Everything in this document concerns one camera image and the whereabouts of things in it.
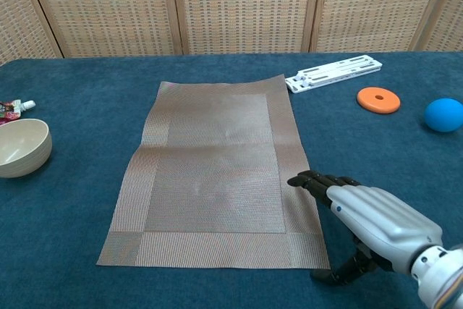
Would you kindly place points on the blue ball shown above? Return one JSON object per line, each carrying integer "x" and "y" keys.
{"x": 444, "y": 115}

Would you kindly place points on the red drink pouch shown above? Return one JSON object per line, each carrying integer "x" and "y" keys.
{"x": 9, "y": 110}

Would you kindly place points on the white folding stand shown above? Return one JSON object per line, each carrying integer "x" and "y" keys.
{"x": 332, "y": 72}

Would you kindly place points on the beige round bowl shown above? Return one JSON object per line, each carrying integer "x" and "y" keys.
{"x": 18, "y": 150}

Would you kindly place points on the orange disc with hole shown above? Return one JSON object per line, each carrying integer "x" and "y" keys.
{"x": 369, "y": 102}

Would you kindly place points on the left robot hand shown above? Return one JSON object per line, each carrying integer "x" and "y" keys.
{"x": 383, "y": 222}

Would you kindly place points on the blue velvet tablecloth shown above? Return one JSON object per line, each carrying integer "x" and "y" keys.
{"x": 72, "y": 233}

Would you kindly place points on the woven wooden folding screen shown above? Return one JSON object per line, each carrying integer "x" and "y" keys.
{"x": 238, "y": 5}

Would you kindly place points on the brown woven placemat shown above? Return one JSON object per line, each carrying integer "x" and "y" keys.
{"x": 217, "y": 178}

